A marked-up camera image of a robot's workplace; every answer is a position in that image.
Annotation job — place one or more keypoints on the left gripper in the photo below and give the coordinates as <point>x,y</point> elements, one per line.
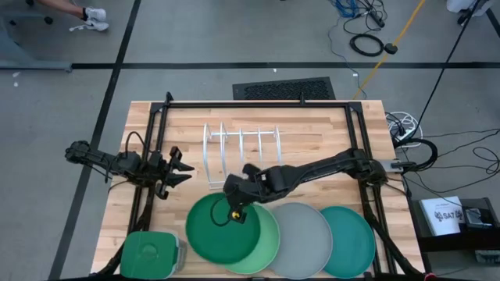
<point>162,171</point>

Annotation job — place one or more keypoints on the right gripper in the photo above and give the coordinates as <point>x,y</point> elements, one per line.
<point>244,191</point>

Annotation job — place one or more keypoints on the dark green plate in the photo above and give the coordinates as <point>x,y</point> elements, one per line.
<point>211,238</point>

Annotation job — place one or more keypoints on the light green plate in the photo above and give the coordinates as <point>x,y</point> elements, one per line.
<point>267,242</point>

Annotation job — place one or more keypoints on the grey plate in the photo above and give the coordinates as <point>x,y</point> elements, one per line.
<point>302,242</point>

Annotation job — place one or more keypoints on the teal plate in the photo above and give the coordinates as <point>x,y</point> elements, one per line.
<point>351,242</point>

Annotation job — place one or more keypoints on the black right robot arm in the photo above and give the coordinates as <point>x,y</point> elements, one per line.
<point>320,168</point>

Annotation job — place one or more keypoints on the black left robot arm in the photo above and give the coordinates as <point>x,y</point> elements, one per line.
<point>125,164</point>

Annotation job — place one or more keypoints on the green lidded clear container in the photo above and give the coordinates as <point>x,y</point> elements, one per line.
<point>148,255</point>

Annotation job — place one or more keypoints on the black floor vent grille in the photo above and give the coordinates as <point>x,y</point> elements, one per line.
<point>285,89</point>

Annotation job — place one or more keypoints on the person's white shoe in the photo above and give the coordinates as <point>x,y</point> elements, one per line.
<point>97,26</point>
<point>95,14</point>

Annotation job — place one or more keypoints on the white power strip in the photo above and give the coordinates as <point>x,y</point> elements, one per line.
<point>406,135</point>

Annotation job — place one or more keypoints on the grey chair base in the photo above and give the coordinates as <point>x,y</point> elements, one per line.
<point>23,64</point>

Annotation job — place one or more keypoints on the white printed booklet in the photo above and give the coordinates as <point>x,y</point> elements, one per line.
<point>441,216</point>

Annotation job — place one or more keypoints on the person's leg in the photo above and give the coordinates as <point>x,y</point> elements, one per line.
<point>62,6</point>

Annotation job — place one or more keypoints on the black side cart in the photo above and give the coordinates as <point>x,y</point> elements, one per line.
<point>449,244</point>

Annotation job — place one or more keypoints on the black power adapter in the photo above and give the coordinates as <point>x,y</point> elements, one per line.
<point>390,48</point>

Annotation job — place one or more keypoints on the black straight pole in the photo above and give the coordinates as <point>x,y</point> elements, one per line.
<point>449,62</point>

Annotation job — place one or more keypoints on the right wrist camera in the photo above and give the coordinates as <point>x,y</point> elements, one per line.
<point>252,170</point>

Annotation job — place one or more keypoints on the black metal table frame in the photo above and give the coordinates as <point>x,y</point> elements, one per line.
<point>254,104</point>

